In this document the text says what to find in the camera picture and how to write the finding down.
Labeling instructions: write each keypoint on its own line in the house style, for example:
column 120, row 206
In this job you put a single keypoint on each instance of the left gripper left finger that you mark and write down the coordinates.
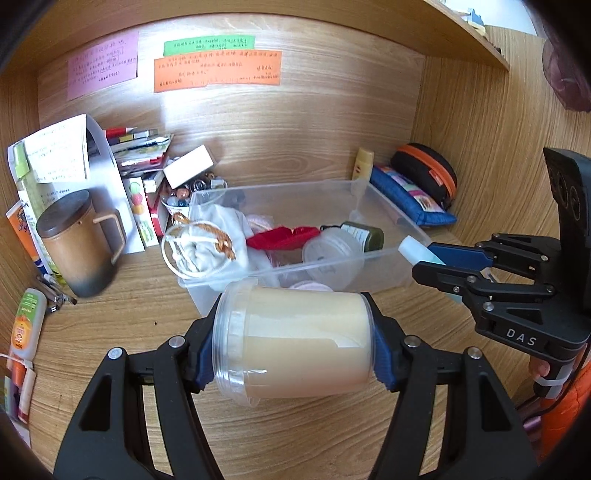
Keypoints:
column 107, row 435

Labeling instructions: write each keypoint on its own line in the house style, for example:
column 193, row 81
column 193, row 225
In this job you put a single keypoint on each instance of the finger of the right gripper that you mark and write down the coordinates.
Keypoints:
column 445, row 278
column 469, row 258

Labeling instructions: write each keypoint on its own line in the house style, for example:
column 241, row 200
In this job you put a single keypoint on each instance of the teal white small bottle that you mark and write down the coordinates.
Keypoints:
column 415, row 252

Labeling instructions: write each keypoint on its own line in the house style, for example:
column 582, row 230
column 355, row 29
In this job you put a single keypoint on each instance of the dark green spray bottle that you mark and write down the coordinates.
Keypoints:
column 370, row 238

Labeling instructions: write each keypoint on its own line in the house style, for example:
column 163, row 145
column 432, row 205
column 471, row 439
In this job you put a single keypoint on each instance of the frosted setting powder jar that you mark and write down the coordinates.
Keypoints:
column 335, row 257

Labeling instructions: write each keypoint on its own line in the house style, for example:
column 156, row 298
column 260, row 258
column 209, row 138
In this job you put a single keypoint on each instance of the clear jar cream puff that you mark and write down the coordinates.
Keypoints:
column 273, row 343

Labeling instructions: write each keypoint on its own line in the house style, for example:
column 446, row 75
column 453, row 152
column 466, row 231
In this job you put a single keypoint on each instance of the red gold charm pouch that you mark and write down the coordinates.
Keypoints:
column 282, row 238

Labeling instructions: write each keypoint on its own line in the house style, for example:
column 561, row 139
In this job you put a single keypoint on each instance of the white drawstring fabric pouch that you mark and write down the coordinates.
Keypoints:
column 208, row 246

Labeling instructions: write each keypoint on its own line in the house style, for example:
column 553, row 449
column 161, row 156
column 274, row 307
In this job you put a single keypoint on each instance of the person's right hand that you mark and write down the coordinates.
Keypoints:
column 538, row 368

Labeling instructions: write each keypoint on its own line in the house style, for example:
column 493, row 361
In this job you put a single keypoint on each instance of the orange jacket sleeve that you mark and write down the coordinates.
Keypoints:
column 556, row 423

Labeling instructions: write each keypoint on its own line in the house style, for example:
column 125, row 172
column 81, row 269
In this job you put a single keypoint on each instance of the blue colourful fabric pouch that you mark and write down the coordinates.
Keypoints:
column 420, row 207

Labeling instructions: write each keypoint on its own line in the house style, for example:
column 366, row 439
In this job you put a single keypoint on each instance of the black orange zipper case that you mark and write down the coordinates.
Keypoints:
column 429, row 170

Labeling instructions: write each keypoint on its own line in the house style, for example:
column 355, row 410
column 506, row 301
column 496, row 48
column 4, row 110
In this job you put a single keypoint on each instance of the clear plastic storage bin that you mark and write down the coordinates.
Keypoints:
column 315, row 204

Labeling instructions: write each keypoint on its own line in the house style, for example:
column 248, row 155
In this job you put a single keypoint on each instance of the green orange glue tube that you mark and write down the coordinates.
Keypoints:
column 28, row 324

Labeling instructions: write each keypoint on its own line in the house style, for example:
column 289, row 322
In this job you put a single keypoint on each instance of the yellow lotion tube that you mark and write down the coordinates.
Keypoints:
column 363, row 165

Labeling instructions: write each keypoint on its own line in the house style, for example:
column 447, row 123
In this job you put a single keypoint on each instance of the pink round compact fan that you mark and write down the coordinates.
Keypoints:
column 309, row 285

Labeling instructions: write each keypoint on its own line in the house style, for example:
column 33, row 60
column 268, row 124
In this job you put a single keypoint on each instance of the brown mug with lid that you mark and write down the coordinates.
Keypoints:
column 84, row 244

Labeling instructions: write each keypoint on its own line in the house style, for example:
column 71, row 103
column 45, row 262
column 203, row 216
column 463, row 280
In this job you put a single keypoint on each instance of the white bowl of beads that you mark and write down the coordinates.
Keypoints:
column 205, row 188

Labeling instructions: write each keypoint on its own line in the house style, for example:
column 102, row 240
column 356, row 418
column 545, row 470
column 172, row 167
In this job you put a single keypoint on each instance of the wooden upper shelf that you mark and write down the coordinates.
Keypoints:
column 445, row 35

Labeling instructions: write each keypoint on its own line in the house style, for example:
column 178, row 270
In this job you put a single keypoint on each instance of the white cardboard box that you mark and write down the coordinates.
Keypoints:
column 182, row 169

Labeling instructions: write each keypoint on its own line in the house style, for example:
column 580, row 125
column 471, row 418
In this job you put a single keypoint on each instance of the stack of books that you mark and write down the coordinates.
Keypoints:
column 140, row 157

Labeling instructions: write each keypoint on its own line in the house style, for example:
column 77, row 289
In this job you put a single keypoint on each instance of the green white carton box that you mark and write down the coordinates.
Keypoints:
column 32, row 203

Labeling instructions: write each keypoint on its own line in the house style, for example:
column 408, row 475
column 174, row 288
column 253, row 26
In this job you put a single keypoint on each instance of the silver metal bookend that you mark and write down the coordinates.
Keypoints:
column 73, row 155

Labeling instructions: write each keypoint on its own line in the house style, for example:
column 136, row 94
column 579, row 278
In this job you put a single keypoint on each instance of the red white marker pen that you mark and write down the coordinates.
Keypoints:
column 117, row 132

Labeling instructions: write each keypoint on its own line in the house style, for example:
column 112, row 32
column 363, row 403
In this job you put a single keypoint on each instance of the orange sticky note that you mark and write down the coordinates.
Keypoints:
column 217, row 67

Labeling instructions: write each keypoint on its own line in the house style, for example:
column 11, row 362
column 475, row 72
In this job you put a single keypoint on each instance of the green sticky note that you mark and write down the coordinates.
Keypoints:
column 208, row 43

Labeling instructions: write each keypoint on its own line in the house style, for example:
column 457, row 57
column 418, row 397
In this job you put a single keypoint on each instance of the pink sticky note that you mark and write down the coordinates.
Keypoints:
column 106, row 64

